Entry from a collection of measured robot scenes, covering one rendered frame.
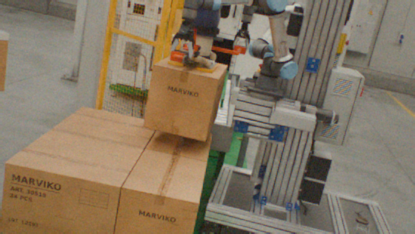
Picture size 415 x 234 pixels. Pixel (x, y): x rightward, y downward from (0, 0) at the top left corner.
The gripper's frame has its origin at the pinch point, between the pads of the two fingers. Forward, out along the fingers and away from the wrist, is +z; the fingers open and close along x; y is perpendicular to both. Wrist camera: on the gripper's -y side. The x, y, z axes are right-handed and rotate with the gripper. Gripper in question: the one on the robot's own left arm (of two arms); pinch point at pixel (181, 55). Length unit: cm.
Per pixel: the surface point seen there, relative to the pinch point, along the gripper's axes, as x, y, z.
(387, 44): -347, 973, 15
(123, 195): 11, -31, 70
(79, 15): 204, 364, 34
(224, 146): -29, 97, 77
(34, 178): 57, -34, 71
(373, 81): -338, 958, 110
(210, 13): -5, 51, -21
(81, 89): 111, 159, 74
